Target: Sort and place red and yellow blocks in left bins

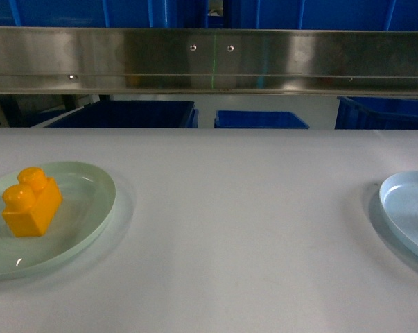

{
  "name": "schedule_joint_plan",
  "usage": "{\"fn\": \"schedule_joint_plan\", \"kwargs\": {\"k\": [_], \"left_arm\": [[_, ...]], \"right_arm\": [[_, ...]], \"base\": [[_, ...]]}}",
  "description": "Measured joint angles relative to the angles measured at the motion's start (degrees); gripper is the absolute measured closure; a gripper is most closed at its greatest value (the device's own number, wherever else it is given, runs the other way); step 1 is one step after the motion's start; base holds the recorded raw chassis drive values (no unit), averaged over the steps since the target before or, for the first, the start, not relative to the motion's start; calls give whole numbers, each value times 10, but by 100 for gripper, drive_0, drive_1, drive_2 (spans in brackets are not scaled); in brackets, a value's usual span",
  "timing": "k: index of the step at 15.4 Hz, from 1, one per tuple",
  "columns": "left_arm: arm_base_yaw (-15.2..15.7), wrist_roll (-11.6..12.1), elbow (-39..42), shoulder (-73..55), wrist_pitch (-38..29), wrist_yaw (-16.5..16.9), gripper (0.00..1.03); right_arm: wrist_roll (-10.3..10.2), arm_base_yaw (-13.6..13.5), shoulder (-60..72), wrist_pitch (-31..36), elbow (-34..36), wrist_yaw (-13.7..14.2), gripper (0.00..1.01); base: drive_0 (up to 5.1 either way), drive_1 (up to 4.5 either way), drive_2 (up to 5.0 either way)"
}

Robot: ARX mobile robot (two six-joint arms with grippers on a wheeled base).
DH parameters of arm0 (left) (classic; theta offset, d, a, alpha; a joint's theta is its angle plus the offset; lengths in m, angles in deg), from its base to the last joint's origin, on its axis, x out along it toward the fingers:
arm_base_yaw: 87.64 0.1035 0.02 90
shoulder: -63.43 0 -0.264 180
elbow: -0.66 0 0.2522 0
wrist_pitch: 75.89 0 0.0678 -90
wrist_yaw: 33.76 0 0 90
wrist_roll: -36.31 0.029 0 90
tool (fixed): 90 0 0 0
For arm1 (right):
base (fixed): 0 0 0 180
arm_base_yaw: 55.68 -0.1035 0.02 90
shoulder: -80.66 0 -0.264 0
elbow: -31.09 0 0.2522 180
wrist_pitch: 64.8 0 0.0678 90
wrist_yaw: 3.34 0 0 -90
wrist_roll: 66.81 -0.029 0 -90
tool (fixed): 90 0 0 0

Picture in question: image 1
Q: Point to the yellow toy building block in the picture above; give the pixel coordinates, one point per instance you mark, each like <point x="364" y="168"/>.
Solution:
<point x="31" y="204"/>

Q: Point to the small blue bin centre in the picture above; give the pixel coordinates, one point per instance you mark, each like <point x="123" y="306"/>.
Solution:
<point x="236" y="119"/>

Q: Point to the dark blue bin behind table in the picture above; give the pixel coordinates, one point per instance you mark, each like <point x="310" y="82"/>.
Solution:
<point x="132" y="114"/>

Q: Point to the pale green round plate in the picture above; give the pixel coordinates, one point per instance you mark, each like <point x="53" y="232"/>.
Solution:
<point x="89" y="195"/>

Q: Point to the blue bin far right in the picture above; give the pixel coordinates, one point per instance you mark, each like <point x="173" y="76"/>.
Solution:
<point x="372" y="113"/>

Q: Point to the pale blue round plate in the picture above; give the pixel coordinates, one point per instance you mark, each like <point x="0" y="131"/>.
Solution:
<point x="398" y="197"/>

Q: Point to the blue bin upper shelf right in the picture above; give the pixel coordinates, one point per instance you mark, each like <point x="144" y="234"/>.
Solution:
<point x="345" y="15"/>

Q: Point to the blue bin shelf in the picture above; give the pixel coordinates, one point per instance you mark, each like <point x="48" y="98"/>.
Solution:
<point x="345" y="15"/>
<point x="104" y="14"/>

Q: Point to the blue bin upper shelf left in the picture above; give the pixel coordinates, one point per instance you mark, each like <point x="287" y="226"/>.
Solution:
<point x="104" y="14"/>

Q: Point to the stainless steel shelf rail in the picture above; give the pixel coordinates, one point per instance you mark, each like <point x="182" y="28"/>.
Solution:
<point x="208" y="61"/>

